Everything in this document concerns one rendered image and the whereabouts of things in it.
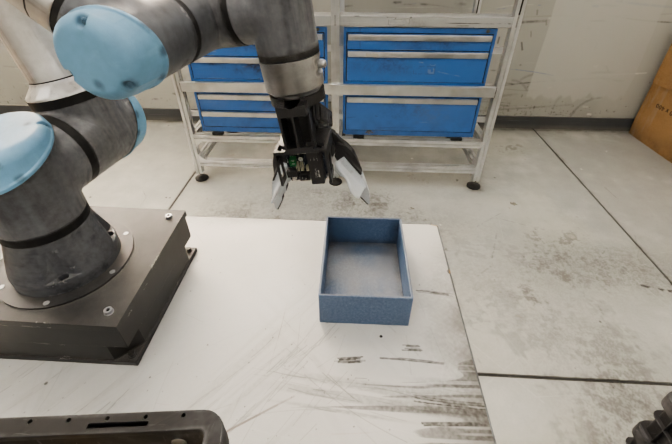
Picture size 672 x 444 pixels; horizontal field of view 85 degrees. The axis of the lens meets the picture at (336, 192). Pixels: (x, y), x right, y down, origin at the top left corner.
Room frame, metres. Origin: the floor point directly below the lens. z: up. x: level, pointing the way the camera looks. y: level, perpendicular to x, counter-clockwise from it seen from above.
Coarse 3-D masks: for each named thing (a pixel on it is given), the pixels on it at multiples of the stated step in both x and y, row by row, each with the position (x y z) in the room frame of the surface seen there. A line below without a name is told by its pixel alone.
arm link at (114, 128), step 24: (0, 0) 0.51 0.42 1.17; (0, 24) 0.51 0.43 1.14; (24, 24) 0.52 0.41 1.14; (24, 48) 0.51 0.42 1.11; (48, 48) 0.52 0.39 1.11; (24, 72) 0.52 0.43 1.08; (48, 72) 0.51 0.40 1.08; (48, 96) 0.50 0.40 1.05; (72, 96) 0.51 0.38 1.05; (96, 96) 0.53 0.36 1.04; (72, 120) 0.49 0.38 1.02; (96, 120) 0.51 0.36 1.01; (120, 120) 0.55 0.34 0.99; (144, 120) 0.59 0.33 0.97; (96, 144) 0.49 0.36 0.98; (120, 144) 0.53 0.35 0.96
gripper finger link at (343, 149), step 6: (336, 132) 0.48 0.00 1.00; (336, 138) 0.47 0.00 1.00; (336, 144) 0.47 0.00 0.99; (342, 144) 0.47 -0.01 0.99; (348, 144) 0.48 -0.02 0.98; (336, 150) 0.47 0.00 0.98; (342, 150) 0.47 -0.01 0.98; (348, 150) 0.47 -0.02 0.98; (336, 156) 0.47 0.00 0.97; (342, 156) 0.47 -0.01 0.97; (348, 156) 0.47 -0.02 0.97; (354, 156) 0.47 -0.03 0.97; (354, 162) 0.47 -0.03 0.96; (354, 168) 0.47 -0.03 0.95; (360, 168) 0.48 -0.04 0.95; (360, 174) 0.47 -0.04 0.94
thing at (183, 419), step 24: (0, 432) 0.12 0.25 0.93; (24, 432) 0.12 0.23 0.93; (48, 432) 0.12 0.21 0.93; (72, 432) 0.12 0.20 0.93; (96, 432) 0.12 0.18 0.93; (120, 432) 0.12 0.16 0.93; (144, 432) 0.12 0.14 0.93; (168, 432) 0.12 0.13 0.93; (192, 432) 0.12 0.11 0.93; (216, 432) 0.12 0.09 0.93
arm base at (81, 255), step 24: (96, 216) 0.46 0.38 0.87; (0, 240) 0.37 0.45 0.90; (48, 240) 0.38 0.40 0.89; (72, 240) 0.39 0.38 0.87; (96, 240) 0.42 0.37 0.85; (24, 264) 0.36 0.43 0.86; (48, 264) 0.37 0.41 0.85; (72, 264) 0.38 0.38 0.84; (96, 264) 0.39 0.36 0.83; (24, 288) 0.35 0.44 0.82; (48, 288) 0.35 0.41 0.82; (72, 288) 0.36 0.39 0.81
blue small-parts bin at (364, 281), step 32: (352, 224) 0.57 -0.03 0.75; (384, 224) 0.57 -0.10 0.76; (352, 256) 0.53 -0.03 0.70; (384, 256) 0.53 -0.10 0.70; (320, 288) 0.39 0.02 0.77; (352, 288) 0.45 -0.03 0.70; (384, 288) 0.45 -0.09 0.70; (320, 320) 0.38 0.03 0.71; (352, 320) 0.38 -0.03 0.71; (384, 320) 0.38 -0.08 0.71
